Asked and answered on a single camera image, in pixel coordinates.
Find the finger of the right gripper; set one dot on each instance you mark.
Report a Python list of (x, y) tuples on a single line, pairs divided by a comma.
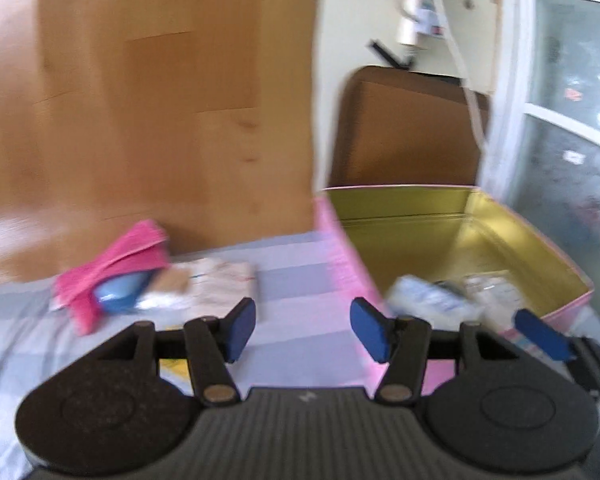
[(580, 355)]

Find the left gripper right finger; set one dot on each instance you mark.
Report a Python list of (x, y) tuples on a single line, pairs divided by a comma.
[(478, 396)]

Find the light green cloth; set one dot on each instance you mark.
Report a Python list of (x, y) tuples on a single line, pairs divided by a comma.
[(497, 298)]

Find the brown chair backrest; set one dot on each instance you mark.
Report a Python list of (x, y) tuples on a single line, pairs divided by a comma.
[(399, 127)]

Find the pink knitted cloth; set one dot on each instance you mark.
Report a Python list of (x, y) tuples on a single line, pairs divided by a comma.
[(142, 248)]

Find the yellow card case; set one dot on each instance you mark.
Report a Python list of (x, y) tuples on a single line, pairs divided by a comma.
[(175, 371)]

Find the wooden pattern wall sheet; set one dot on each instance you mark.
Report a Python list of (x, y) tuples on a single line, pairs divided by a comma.
[(194, 113)]

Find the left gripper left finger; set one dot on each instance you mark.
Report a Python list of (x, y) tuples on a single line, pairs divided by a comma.
[(110, 411)]

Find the white blue tissue packet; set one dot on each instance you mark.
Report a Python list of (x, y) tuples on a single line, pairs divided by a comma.
[(442, 308)]

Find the frosted glass door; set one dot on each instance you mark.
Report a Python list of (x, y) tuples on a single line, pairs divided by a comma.
[(544, 154)]

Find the cotton swab pack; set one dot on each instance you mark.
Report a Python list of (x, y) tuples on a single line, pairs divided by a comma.
[(167, 289)]

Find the pink tin box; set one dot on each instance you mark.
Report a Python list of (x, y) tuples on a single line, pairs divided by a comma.
[(376, 234)]

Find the striped grey bed sheet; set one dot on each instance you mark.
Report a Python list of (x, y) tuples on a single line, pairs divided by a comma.
[(303, 336)]

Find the white paper sachet packet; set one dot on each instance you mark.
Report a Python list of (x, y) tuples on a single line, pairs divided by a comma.
[(217, 285)]

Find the blue glasses case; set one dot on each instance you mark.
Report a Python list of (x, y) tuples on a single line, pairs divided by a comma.
[(120, 293)]

